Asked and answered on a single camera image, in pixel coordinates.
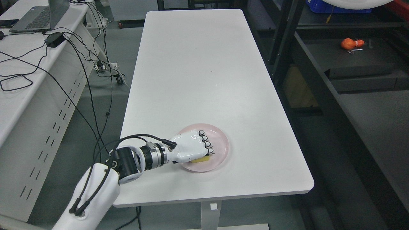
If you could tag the green yellow sponge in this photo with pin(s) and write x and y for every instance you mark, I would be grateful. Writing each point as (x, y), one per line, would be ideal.
(200, 160)

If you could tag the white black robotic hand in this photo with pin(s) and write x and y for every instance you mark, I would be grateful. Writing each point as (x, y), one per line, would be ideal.
(190, 146)

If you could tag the blue plastic crate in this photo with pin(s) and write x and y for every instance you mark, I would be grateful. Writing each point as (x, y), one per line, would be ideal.
(319, 6)

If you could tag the black power adapter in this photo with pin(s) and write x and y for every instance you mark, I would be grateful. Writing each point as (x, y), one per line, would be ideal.
(54, 40)

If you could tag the pink round plate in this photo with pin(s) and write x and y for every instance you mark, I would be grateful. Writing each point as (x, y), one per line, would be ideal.
(220, 145)

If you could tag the white table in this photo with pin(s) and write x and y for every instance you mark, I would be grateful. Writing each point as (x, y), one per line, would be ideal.
(203, 66)

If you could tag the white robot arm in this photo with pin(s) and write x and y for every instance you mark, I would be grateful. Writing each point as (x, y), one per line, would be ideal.
(99, 187)

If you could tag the white power strip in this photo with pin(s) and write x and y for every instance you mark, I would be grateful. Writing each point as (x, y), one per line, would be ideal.
(99, 68)

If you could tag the orange toy on shelf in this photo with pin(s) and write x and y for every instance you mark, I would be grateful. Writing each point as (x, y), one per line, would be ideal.
(349, 44)

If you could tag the grey laptop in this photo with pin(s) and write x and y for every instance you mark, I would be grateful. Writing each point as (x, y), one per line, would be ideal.
(42, 18)

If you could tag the white perforated desk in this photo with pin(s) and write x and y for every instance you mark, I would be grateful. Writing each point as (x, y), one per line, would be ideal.
(40, 89)

